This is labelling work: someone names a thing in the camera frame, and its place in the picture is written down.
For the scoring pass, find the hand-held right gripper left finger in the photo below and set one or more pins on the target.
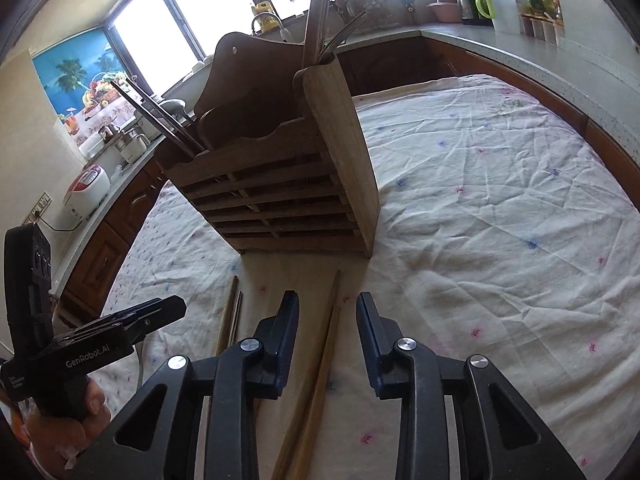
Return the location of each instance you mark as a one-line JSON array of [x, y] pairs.
[[292, 325]]

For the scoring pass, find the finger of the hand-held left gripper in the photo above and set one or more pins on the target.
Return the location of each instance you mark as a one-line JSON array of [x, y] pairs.
[[145, 310], [160, 319]]

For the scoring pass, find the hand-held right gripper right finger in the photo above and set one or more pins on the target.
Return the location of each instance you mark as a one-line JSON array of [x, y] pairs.
[[362, 330]]

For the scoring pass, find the wooden utensil holder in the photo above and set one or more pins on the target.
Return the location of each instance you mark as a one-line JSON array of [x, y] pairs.
[[295, 175]]

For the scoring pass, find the large steel fork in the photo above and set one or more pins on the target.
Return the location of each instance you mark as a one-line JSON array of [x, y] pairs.
[[350, 27]]

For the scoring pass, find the person's left hand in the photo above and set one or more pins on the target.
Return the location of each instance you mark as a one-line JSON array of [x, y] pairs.
[[85, 430]]

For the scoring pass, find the white red rice cooker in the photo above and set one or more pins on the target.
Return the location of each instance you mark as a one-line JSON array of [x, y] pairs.
[[87, 192]]

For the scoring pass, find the small white electric pot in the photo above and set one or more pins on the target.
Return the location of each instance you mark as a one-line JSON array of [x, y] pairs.
[[132, 147]]

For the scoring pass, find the white floral tablecloth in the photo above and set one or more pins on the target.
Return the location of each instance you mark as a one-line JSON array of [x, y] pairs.
[[475, 210]]

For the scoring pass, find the steel kitchen faucet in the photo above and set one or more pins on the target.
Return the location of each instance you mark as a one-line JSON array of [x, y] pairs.
[[270, 22]]

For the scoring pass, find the large kitchen window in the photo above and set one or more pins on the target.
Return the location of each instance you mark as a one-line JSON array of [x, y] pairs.
[[200, 5]]

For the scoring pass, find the yellow bottle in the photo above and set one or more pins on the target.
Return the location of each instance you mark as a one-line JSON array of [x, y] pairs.
[[264, 12]]

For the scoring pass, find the grey kitchen countertop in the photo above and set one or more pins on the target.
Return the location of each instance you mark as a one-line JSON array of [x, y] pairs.
[[565, 75]]

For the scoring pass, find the pink basin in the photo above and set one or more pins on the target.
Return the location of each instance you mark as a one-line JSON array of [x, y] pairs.
[[444, 12]]

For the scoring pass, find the knife and scissors holder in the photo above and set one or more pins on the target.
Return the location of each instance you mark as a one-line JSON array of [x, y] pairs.
[[405, 2]]

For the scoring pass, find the steel electric kettle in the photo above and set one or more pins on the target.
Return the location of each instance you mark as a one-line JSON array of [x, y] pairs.
[[470, 5]]

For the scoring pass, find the white seasoning jars set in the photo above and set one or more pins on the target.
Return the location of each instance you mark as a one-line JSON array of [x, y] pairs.
[[542, 29]]

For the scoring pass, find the wall power outlet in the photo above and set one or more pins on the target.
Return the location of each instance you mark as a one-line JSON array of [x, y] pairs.
[[39, 207]]

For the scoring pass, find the palm tree wall poster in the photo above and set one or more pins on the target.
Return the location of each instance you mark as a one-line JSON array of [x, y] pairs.
[[70, 80]]

